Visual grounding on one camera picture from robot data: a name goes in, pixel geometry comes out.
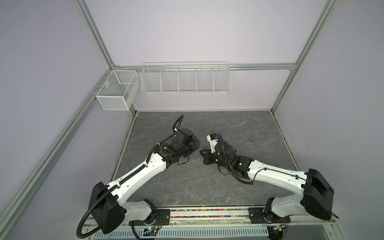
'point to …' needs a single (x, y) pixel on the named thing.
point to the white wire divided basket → (186, 77)
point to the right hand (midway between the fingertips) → (199, 153)
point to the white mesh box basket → (119, 90)
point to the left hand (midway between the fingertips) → (200, 145)
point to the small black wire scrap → (251, 140)
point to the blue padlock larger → (206, 148)
